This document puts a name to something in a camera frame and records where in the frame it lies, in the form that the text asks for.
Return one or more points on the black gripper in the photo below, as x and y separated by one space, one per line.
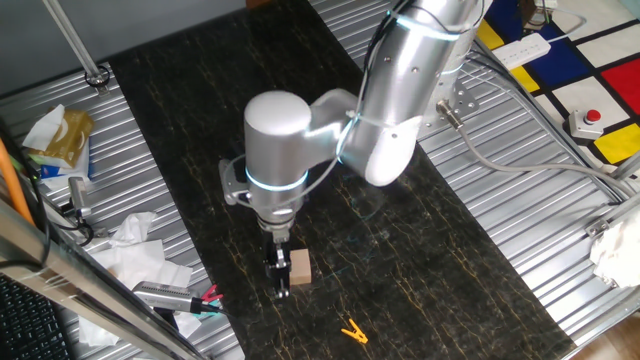
276 255

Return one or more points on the small wooden block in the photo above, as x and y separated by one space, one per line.
301 267

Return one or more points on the white power strip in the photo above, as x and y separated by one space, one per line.
520 51

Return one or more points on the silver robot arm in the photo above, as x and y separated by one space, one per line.
275 150

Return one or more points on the red clothespin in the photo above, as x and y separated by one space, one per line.
212 292

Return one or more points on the teal clothespin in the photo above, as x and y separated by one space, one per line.
212 303

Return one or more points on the orange clothespin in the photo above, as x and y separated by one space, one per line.
355 333

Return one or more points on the black marble pattern mat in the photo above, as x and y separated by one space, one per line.
400 275

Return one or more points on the white tissue paper sheets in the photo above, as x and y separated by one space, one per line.
140 265

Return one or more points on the crumpled white tissue ball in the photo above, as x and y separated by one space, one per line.
131 227

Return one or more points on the blue and white package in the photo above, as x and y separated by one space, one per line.
55 172

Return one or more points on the gold tissue pack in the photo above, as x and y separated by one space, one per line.
70 137

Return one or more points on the black keyboard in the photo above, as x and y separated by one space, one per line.
27 325

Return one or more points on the white tissue sheet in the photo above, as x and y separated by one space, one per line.
42 127

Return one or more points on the orange tube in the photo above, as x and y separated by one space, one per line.
12 185

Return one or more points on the aluminium pole with base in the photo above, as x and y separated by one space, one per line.
75 45

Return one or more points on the white cloth bundle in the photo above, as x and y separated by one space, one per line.
617 252

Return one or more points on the grey emergency stop box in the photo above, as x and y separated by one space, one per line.
585 125

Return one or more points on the colourful squares floor mat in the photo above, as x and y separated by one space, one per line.
565 65

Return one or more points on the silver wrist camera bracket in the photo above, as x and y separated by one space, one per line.
231 190

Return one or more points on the metal frame bar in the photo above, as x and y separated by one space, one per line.
75 280

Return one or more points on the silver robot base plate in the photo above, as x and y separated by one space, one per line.
465 105

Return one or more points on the silver corner bracket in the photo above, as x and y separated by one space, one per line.
597 228

